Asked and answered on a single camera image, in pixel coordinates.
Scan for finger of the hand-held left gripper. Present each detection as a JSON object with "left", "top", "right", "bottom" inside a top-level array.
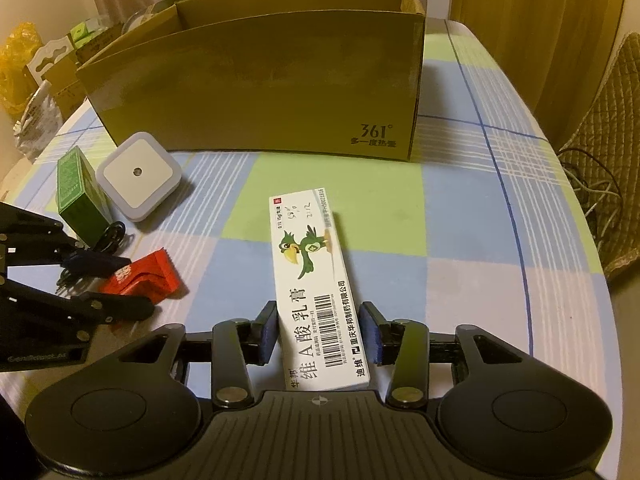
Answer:
[
  {"left": 0, "top": 202, "right": 133, "bottom": 280},
  {"left": 0, "top": 280, "right": 154, "bottom": 335}
]

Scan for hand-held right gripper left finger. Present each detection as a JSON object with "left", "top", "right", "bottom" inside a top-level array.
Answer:
[{"left": 117, "top": 301, "right": 279, "bottom": 409}]

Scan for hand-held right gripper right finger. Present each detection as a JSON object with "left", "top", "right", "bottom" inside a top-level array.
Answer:
[{"left": 360, "top": 301, "right": 523, "bottom": 409}]

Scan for red snack packet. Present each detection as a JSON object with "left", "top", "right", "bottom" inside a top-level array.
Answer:
[{"left": 99, "top": 249, "right": 181, "bottom": 332}]

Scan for long white ointment box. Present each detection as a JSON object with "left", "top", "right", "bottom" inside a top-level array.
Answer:
[{"left": 268, "top": 187, "right": 373, "bottom": 393}]

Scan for green white medicine box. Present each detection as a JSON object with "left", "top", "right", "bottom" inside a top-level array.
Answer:
[{"left": 56, "top": 147, "right": 116, "bottom": 249}]

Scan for white square night light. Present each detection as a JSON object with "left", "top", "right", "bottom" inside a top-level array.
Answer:
[{"left": 95, "top": 132, "right": 182, "bottom": 224}]

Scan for large cardboard box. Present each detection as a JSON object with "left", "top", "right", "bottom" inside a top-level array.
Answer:
[{"left": 74, "top": 0, "right": 429, "bottom": 164}]

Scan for checkered cloth desktop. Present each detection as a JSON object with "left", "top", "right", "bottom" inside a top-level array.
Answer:
[{"left": 0, "top": 17, "right": 617, "bottom": 413}]

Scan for crumpled white plastic bag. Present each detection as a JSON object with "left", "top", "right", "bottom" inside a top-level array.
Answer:
[{"left": 12, "top": 80, "right": 67, "bottom": 162}]

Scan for brown cardboard storage box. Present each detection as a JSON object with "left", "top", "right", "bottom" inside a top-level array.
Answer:
[{"left": 44, "top": 20, "right": 127, "bottom": 117}]

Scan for yellow plastic bag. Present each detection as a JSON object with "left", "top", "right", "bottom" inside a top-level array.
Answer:
[{"left": 0, "top": 27, "right": 47, "bottom": 117}]

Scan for white carved chair back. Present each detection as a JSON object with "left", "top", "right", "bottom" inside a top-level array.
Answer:
[{"left": 24, "top": 35, "right": 77, "bottom": 92}]

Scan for small green tissue pack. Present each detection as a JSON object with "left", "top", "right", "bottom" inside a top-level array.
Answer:
[{"left": 69, "top": 17, "right": 109, "bottom": 49}]

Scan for dark green noodle bowl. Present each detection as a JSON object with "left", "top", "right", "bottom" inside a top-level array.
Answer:
[{"left": 122, "top": 0, "right": 197, "bottom": 37}]

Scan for quilted beige chair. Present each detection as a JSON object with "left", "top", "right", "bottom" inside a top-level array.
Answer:
[{"left": 556, "top": 32, "right": 640, "bottom": 282}]

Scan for black coiled cable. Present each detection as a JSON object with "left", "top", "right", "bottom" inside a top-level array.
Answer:
[{"left": 54, "top": 220, "right": 129, "bottom": 292}]

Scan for tangle of white cables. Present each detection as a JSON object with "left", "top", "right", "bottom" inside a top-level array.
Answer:
[{"left": 559, "top": 144, "right": 632, "bottom": 253}]

